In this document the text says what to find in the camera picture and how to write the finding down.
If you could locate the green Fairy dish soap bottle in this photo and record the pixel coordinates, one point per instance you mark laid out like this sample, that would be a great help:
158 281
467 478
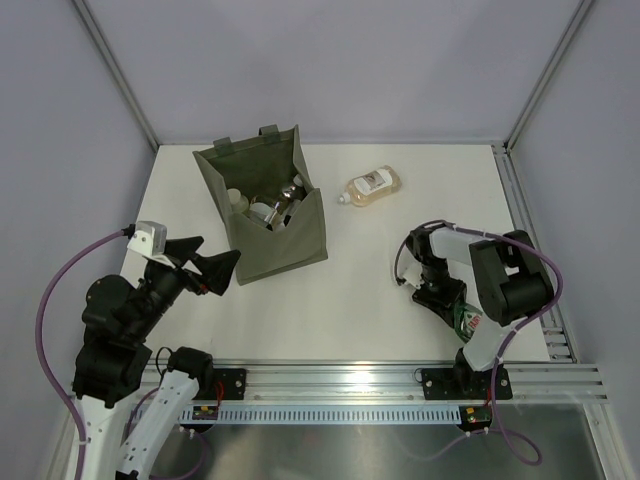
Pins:
465 320

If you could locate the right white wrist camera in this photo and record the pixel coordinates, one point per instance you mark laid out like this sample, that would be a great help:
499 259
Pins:
411 276

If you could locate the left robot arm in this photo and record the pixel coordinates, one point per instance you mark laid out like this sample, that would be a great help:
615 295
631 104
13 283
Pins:
118 318

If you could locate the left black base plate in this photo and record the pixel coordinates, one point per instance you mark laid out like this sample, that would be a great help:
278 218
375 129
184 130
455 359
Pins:
229 382

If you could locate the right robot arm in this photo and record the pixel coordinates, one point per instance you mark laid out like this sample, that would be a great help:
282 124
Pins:
486 288

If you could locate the aluminium frame post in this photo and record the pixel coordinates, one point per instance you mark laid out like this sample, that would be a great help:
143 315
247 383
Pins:
101 44
561 49

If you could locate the amber soap bottle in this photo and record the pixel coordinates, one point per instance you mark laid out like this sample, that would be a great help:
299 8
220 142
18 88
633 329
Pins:
297 187
365 189
238 201

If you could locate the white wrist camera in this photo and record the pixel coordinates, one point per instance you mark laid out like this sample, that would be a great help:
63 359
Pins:
149 240
411 276

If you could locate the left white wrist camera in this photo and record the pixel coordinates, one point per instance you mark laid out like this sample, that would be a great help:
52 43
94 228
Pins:
149 240

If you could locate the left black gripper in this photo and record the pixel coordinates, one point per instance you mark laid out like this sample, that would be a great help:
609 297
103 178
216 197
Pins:
215 269

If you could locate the white square lotion bottle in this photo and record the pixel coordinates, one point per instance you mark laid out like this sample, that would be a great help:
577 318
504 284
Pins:
263 214

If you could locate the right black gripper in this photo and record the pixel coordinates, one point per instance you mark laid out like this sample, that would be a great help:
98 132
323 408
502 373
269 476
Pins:
441 302

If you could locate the olive green canvas bag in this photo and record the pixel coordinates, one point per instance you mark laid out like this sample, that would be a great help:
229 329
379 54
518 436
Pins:
263 165

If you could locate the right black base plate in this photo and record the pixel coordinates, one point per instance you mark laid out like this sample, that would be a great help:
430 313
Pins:
445 384

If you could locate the left aluminium frame post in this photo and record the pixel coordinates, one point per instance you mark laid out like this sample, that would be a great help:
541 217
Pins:
101 44

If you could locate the right aluminium frame post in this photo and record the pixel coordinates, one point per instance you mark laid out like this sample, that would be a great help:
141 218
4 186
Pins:
561 49

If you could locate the aluminium mounting rail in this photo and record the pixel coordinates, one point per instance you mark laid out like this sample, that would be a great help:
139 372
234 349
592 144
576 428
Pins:
316 383

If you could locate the white slotted cable duct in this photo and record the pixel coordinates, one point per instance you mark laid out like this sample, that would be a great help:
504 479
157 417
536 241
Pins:
236 414

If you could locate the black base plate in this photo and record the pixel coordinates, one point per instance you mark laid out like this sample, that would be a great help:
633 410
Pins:
445 384
229 382

